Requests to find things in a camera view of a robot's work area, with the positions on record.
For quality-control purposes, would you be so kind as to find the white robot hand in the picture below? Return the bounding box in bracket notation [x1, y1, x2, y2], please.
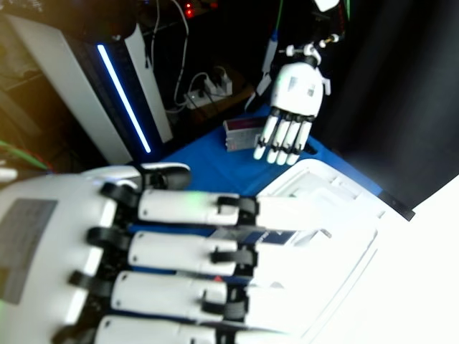
[0, 163, 333, 344]
[252, 61, 333, 166]

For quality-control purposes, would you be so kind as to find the small maroon box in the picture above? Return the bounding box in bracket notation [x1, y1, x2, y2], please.
[222, 116, 274, 153]

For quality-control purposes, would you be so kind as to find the white plastic lid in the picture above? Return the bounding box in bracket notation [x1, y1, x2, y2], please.
[250, 157, 388, 344]

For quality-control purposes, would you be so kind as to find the white power strip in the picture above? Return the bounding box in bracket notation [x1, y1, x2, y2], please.
[184, 66, 235, 109]

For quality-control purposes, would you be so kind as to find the blue table cloth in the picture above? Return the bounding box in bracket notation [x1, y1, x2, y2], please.
[159, 103, 383, 199]

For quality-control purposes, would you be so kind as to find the black device with red lights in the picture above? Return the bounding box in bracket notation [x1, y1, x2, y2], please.
[181, 0, 220, 19]

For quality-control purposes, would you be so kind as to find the white tower with blue light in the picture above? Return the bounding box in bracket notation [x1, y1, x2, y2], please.
[3, 14, 174, 166]

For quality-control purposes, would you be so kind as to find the white blue cable adapter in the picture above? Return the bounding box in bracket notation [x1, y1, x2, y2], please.
[255, 30, 280, 100]

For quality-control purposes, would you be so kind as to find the green cable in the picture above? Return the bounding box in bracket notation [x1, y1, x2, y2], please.
[0, 138, 50, 171]
[274, 0, 285, 34]

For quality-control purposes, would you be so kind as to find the white cable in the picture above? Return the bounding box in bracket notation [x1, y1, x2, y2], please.
[165, 0, 211, 115]

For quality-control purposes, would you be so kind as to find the thin grey cable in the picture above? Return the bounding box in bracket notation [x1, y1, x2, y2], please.
[144, 0, 161, 69]

